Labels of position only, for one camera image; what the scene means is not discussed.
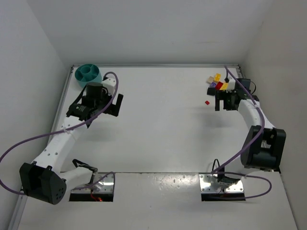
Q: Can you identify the small yellow lego brick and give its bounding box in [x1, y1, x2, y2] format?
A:
[214, 73, 221, 82]

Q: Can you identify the purple cable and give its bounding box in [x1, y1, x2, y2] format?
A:
[211, 66, 272, 199]
[0, 71, 120, 194]

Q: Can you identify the metal base plate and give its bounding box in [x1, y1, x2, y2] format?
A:
[71, 173, 115, 195]
[199, 173, 244, 195]

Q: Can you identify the red lego brick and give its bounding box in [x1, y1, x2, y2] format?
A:
[215, 81, 224, 90]

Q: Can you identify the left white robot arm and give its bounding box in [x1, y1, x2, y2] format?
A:
[19, 78, 123, 205]

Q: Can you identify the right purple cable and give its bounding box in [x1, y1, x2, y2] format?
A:
[211, 66, 272, 199]

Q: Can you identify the long yellow lego brick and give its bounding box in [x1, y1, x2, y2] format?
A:
[220, 82, 228, 91]

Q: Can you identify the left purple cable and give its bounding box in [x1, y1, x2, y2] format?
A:
[0, 71, 120, 194]

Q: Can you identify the teal divided round container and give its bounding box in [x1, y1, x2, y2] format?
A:
[74, 64, 102, 88]

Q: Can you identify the tan lego brick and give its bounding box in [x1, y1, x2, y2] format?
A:
[206, 76, 214, 84]

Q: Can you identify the black square lego plate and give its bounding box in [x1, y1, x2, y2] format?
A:
[207, 87, 216, 96]

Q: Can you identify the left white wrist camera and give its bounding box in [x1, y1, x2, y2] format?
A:
[102, 78, 117, 94]

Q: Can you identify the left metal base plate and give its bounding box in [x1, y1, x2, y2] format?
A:
[71, 173, 115, 195]

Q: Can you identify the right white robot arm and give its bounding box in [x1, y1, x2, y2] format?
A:
[215, 79, 286, 171]

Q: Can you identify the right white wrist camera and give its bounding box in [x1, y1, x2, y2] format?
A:
[227, 77, 236, 92]

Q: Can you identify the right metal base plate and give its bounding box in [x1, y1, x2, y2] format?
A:
[199, 173, 244, 195]

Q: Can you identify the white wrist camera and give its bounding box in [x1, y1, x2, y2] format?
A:
[102, 78, 117, 94]
[227, 77, 236, 92]

